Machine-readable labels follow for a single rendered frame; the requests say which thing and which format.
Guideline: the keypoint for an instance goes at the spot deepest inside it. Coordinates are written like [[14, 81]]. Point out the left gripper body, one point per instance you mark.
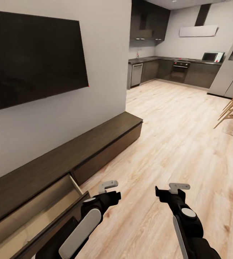
[[110, 197]]

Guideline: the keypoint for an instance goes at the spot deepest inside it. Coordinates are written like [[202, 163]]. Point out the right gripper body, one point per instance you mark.
[[166, 197]]

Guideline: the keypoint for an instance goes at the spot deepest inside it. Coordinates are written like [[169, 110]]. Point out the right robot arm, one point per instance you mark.
[[187, 225]]

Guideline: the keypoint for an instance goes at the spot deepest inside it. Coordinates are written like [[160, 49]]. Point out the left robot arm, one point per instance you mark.
[[71, 238]]

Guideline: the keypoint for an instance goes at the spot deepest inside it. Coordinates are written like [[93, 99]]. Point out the range hood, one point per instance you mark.
[[199, 29]]

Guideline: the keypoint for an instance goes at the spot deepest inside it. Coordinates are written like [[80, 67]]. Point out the pillar candle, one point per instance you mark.
[[29, 238]]

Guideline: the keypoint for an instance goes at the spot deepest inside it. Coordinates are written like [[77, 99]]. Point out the dishwasher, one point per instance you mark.
[[136, 74]]

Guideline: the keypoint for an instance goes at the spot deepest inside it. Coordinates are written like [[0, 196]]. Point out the microwave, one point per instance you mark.
[[212, 56]]

